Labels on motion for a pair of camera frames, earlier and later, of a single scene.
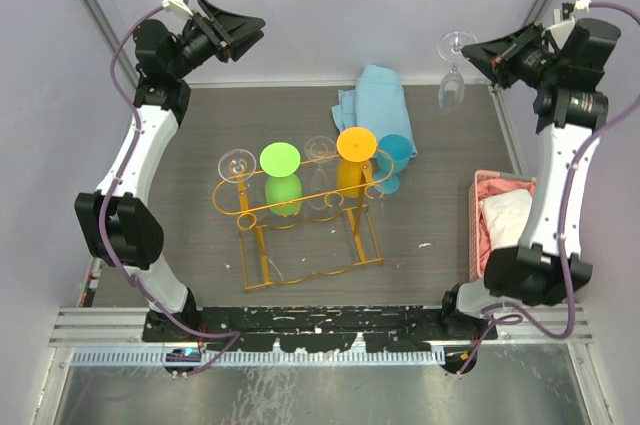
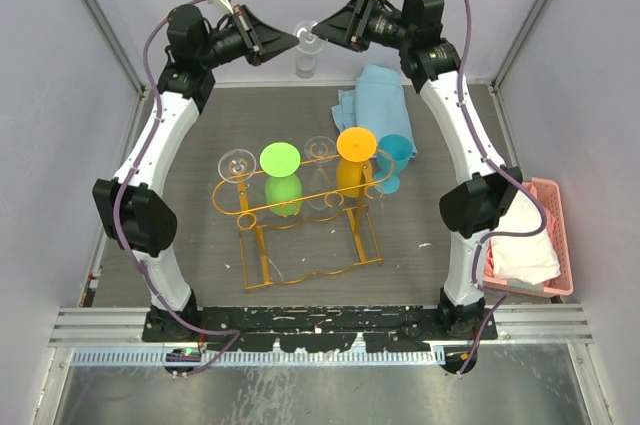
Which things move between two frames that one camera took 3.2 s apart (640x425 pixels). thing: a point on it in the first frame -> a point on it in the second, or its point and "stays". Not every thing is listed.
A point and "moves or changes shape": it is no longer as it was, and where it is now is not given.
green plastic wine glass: (279, 162) stays
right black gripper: (494, 58) -> (346, 25)
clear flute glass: (451, 90) moves or changes shape
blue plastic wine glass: (393, 155) stays
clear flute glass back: (320, 150) stays
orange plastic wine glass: (355, 145) stays
